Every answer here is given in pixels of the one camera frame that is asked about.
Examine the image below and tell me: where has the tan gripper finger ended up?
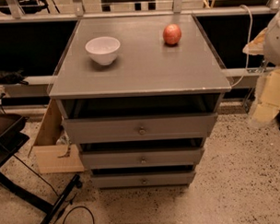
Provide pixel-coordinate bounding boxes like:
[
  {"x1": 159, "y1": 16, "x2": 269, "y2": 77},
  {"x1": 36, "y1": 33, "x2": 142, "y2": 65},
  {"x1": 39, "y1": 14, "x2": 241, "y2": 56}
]
[{"x1": 249, "y1": 66, "x2": 280, "y2": 125}]

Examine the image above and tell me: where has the grey top drawer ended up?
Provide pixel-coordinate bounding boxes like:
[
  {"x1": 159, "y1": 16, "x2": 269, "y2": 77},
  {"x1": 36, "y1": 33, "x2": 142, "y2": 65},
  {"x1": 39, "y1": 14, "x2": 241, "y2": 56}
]
[{"x1": 63, "y1": 113, "x2": 217, "y2": 144}]

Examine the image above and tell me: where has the grey drawer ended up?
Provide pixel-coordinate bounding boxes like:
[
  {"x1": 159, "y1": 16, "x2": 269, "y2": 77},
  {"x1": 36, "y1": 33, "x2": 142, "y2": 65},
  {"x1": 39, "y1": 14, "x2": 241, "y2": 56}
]
[
  {"x1": 91, "y1": 171, "x2": 195, "y2": 188},
  {"x1": 63, "y1": 113, "x2": 217, "y2": 144},
  {"x1": 81, "y1": 147, "x2": 204, "y2": 169}
]

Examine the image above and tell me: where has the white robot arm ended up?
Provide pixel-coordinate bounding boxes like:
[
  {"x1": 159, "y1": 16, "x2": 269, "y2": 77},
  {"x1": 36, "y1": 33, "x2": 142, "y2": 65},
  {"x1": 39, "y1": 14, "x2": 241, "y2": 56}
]
[{"x1": 243, "y1": 10, "x2": 280, "y2": 125}]

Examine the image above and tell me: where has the grey middle drawer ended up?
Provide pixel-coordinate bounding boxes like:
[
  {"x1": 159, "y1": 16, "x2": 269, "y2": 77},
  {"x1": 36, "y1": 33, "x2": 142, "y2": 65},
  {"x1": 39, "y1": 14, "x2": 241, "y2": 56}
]
[{"x1": 81, "y1": 147, "x2": 204, "y2": 169}]

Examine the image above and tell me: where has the grey drawer cabinet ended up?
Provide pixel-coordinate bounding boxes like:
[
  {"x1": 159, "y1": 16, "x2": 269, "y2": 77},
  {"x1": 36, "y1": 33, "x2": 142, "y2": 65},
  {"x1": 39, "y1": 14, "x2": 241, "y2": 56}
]
[{"x1": 50, "y1": 15, "x2": 231, "y2": 176}]

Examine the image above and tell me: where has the grey bottom drawer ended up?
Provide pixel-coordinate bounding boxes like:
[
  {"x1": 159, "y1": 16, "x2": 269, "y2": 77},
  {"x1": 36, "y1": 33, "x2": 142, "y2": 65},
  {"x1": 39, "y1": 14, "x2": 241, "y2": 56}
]
[{"x1": 91, "y1": 171, "x2": 195, "y2": 188}]

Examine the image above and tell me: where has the red apple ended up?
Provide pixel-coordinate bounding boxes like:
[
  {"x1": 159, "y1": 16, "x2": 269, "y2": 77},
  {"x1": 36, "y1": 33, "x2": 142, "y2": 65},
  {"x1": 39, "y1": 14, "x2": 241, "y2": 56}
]
[{"x1": 163, "y1": 24, "x2": 181, "y2": 45}]

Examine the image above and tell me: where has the white ceramic bowl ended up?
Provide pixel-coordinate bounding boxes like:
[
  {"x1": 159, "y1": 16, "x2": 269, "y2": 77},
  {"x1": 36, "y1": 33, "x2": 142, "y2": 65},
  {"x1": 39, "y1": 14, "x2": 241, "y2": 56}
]
[{"x1": 85, "y1": 37, "x2": 121, "y2": 65}]

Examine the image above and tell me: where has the cardboard box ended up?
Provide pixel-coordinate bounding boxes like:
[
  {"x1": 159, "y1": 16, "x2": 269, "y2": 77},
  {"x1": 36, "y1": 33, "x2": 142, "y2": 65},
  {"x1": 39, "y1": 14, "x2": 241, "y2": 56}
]
[{"x1": 31, "y1": 100, "x2": 84, "y2": 173}]

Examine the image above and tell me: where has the black tray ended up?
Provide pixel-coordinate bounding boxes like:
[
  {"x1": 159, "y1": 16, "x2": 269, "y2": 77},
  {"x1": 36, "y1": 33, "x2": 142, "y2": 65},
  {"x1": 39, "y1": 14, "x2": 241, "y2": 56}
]
[{"x1": 0, "y1": 113, "x2": 26, "y2": 144}]

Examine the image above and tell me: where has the black metal stand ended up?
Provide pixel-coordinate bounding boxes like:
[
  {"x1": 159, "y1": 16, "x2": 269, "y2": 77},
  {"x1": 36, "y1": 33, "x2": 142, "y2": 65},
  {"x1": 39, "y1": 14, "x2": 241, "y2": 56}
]
[{"x1": 0, "y1": 133, "x2": 82, "y2": 224}]

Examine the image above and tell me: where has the white cable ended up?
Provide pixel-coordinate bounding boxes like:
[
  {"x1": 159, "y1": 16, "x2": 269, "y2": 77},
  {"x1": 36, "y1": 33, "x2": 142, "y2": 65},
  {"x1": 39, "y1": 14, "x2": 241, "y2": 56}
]
[{"x1": 227, "y1": 4, "x2": 257, "y2": 88}]

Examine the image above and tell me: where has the black floor cable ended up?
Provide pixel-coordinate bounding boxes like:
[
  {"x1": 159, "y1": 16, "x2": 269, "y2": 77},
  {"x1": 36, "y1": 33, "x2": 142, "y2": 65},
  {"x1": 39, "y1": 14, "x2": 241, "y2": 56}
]
[{"x1": 13, "y1": 151, "x2": 96, "y2": 224}]

